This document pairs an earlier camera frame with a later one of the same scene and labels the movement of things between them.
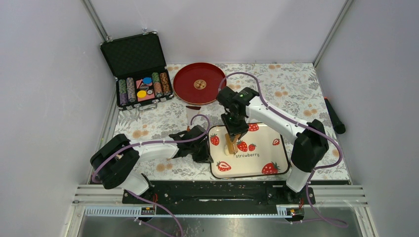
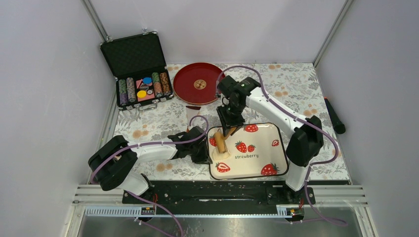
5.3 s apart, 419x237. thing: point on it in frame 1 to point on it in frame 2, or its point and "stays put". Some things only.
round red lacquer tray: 197,83 stays put
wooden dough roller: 232,147 to 220,139
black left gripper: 205,157 stays put
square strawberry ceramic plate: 262,152 stays put
